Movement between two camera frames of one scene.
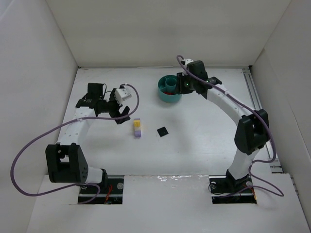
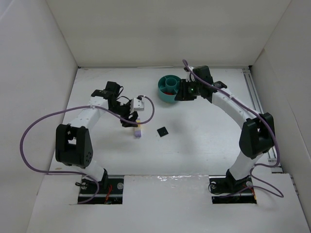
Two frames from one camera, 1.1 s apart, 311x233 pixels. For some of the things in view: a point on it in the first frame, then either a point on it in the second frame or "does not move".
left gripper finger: (125, 111) -> (132, 116)
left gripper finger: (120, 121) -> (127, 124)
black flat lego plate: (162, 131) does not move
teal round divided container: (167, 84) does not move
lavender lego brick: (137, 133) does not move
